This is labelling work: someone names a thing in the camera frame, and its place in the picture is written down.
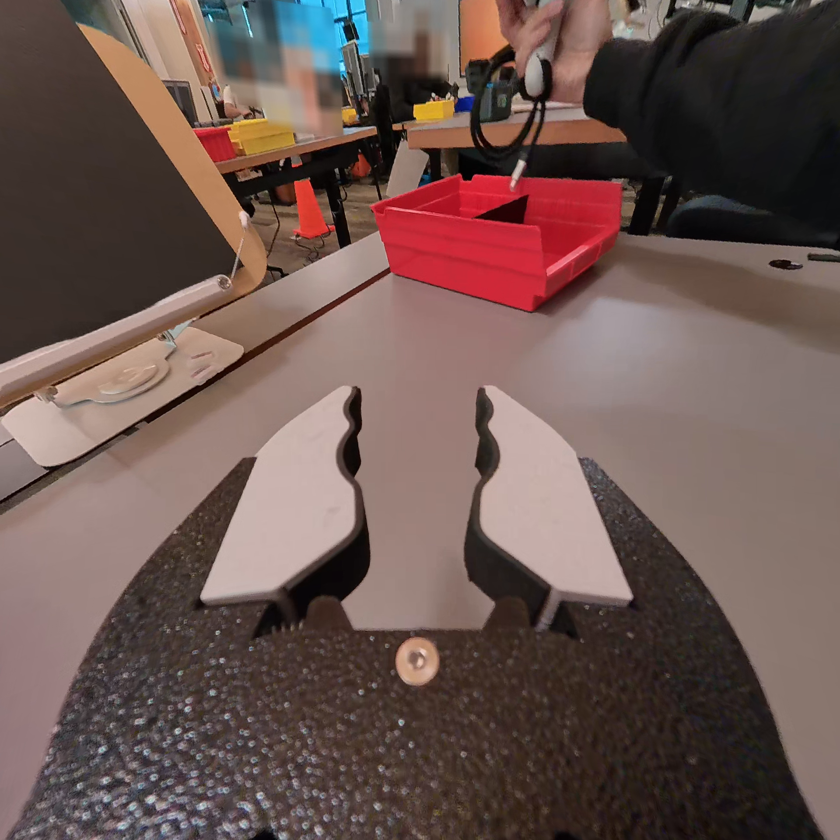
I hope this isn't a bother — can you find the black cable with silver plug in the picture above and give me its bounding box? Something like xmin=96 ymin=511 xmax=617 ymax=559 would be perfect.
xmin=469 ymin=42 xmax=547 ymax=193

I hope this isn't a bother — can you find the dark green device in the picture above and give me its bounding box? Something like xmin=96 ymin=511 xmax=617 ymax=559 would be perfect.
xmin=479 ymin=66 xmax=521 ymax=123

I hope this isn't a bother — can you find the orange traffic cone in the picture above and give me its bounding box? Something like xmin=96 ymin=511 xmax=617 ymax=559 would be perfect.
xmin=292 ymin=179 xmax=336 ymax=239

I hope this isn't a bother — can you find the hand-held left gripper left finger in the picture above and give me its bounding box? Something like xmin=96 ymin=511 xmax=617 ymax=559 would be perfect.
xmin=199 ymin=385 xmax=371 ymax=623

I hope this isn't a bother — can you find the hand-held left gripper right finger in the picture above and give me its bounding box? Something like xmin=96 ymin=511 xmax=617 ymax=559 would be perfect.
xmin=463 ymin=385 xmax=635 ymax=632

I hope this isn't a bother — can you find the small red bin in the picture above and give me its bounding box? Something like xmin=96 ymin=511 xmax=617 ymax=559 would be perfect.
xmin=193 ymin=126 xmax=237 ymax=163

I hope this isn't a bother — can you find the red plastic bin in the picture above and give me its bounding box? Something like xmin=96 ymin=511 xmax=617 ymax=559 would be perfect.
xmin=371 ymin=174 xmax=623 ymax=312

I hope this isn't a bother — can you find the grey table with wooden edge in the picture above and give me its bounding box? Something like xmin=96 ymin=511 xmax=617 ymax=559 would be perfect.
xmin=215 ymin=125 xmax=379 ymax=249
xmin=407 ymin=108 xmax=657 ymax=231

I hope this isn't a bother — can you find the wooden framed black board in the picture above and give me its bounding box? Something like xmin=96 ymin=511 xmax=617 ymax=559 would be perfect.
xmin=0 ymin=0 xmax=269 ymax=408

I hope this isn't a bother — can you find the white stand base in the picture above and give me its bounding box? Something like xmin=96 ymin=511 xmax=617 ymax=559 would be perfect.
xmin=0 ymin=325 xmax=245 ymax=468

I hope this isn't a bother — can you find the person's right hand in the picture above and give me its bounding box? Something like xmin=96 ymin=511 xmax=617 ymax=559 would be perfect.
xmin=495 ymin=0 xmax=615 ymax=105

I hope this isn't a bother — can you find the white leaning panel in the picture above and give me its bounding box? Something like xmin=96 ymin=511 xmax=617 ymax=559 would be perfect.
xmin=386 ymin=151 xmax=429 ymax=199

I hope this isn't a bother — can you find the person's right forearm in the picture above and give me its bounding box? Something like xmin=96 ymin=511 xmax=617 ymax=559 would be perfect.
xmin=583 ymin=7 xmax=840 ymax=227

